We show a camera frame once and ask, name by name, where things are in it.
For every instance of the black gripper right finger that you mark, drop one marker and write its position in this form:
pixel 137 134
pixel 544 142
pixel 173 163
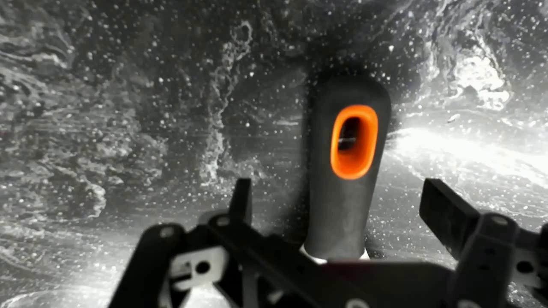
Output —
pixel 450 211

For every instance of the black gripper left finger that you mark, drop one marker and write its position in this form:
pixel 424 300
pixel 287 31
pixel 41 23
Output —
pixel 240 199

